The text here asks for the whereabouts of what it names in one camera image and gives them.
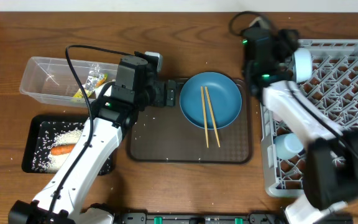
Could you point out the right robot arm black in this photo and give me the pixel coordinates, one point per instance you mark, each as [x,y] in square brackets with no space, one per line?
[330,177]

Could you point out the orange carrot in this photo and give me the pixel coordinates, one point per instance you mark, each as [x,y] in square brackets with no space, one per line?
[63,149]

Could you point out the dark blue plate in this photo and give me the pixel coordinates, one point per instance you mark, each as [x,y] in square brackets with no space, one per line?
[225,98]

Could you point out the light blue cup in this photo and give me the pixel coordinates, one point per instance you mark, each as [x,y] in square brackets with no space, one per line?
[287,146]

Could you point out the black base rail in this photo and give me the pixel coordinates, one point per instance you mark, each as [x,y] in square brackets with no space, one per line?
[197,218]

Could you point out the white rice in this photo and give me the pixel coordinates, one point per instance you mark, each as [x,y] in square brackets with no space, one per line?
[51,134]

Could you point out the light blue bowl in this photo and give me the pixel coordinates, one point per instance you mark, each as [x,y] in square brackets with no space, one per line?
[302,65]

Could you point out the brown serving tray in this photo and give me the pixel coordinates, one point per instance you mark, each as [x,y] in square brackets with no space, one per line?
[165,135]

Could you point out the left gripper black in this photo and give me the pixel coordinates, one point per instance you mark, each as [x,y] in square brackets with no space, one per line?
[165,101]

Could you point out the white tissue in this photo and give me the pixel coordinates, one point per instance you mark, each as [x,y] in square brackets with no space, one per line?
[105,88]

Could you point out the grey dishwasher rack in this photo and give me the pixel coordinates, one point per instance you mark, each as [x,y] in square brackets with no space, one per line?
[333,89]

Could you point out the yellow snack wrapper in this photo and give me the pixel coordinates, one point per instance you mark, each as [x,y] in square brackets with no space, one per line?
[95,79]

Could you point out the black waste tray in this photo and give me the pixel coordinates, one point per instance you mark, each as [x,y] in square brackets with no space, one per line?
[34,129]

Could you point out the wooden chopstick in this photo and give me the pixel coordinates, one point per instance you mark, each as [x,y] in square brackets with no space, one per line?
[212,116]
[204,116]

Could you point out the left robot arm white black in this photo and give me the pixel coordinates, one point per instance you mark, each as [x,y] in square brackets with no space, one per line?
[114,112]

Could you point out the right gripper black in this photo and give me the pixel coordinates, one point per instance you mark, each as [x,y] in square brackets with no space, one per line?
[286,45]

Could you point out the clear plastic bin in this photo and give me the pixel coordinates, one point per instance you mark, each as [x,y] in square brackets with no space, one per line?
[50,80]

